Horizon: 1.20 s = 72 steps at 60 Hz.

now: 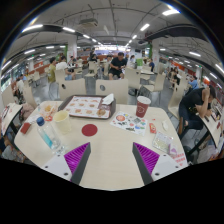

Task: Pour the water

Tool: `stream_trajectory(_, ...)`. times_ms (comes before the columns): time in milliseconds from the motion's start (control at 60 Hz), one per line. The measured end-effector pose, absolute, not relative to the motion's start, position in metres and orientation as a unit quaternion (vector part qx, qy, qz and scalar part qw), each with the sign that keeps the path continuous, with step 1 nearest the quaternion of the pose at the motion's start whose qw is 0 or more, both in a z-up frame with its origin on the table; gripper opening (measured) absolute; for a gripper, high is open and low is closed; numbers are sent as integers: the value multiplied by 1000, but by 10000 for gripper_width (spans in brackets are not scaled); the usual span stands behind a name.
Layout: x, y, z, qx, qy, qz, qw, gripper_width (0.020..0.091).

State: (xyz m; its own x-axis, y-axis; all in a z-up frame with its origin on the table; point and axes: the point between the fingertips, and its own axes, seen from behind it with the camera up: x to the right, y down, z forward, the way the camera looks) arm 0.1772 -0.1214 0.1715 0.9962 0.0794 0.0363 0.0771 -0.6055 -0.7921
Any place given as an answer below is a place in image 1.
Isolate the printed paper tray liner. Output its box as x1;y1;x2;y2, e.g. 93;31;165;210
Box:
63;96;111;118

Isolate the dark brown food tray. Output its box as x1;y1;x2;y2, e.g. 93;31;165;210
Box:
58;94;117;120

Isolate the white paper with red print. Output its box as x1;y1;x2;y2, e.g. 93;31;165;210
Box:
169;151;188;169

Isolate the small red sauce packet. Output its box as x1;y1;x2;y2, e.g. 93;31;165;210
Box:
148;122;158;134

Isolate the cream chair with round hole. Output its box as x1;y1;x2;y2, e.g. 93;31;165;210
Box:
58;78;88;101
95;78;130;105

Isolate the red paper cup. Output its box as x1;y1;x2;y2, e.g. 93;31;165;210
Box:
135;95;152;119

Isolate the cream dining chairs group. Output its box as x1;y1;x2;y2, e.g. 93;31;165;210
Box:
1;59;186;118

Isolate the crumpled white napkin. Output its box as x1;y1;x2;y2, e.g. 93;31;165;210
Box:
100;93;116;106

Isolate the flat round red coaster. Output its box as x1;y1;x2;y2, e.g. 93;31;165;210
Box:
81;123;98;137

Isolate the clear water bottle blue cap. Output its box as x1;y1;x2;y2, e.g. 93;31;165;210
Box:
35;116;66;155

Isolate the white printed card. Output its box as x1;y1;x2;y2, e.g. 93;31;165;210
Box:
25;113;44;125

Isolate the clear plastic packet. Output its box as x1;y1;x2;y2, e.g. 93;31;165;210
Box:
152;131;174;154

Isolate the cream neighbouring dining table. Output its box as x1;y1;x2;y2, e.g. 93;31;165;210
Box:
199;99;224;148
0;102;24;136

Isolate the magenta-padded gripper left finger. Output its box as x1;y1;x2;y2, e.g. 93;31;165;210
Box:
42;142;92;186

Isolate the small red box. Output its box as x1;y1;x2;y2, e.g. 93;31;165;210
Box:
19;121;33;135

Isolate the cream plastic cup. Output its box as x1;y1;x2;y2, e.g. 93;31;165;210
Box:
52;110;73;135

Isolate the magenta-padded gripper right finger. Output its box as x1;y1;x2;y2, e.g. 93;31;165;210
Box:
131;142;183;186

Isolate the ceiling air conditioner unit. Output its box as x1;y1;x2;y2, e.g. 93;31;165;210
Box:
79;17;99;28

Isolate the pink bag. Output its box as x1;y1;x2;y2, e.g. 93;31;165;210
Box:
19;103;36;121

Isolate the colourful printed flyer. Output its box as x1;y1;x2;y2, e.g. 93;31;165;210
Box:
109;110;148;136

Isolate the ceiling strip lights group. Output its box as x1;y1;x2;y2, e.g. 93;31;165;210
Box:
1;8;224;74

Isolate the person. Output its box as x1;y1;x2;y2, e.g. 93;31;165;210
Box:
178;85;218;131
46;57;58;84
108;51;128;81
187;74;200;90
55;55;76;81

